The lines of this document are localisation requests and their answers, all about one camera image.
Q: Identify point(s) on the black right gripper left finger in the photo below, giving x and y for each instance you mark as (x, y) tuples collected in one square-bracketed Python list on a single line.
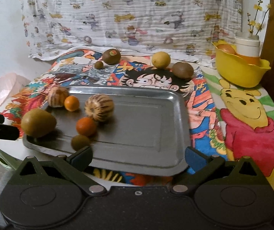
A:
[(71, 167)]

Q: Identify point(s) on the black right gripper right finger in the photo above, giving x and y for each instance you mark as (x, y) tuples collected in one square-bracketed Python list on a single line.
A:
[(205, 168)]

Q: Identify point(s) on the large green-brown kiwi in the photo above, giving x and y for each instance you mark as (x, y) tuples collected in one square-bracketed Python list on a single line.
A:
[(38, 122)]

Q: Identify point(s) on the small orange tangerine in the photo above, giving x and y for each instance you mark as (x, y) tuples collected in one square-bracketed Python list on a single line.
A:
[(71, 103)]

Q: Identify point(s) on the striped round fruit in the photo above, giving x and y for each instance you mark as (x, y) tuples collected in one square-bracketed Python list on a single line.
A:
[(57, 96), (100, 107)]

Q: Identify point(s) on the silver metal tray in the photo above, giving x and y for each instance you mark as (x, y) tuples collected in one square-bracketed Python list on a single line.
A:
[(147, 133)]

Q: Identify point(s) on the small brown kiwi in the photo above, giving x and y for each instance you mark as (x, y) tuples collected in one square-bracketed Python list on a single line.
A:
[(99, 65)]

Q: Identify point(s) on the large kiwi with sticker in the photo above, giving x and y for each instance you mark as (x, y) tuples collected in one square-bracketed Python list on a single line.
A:
[(111, 56)]

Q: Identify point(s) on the yellow lemon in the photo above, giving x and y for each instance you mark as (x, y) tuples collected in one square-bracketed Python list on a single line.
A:
[(161, 60)]

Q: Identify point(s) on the small kiwi on tray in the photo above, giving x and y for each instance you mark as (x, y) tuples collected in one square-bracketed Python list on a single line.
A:
[(79, 142)]

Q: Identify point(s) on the white plastic basin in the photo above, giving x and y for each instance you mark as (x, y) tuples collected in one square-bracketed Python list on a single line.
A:
[(11, 84)]

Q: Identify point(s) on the Luffy anime drawing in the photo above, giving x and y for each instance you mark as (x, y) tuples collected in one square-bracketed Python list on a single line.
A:
[(193, 93)]

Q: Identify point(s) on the red warrior anime drawing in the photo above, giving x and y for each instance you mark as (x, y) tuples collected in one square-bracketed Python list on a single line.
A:
[(35, 94)]

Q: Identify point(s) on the yellow plastic bowl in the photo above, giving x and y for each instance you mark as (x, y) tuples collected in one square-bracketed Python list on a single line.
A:
[(236, 70)]

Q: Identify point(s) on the orange fruit in bowl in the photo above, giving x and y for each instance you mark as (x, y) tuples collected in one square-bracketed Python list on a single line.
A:
[(227, 48)]

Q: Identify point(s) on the white foam cup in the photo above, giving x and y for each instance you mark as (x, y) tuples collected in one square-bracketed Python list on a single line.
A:
[(247, 45)]

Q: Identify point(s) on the white cartoon print blanket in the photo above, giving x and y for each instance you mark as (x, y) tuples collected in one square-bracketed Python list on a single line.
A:
[(185, 29)]

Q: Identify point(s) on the yellow flower sprig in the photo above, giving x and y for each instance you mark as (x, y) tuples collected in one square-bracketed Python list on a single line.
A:
[(255, 22)]

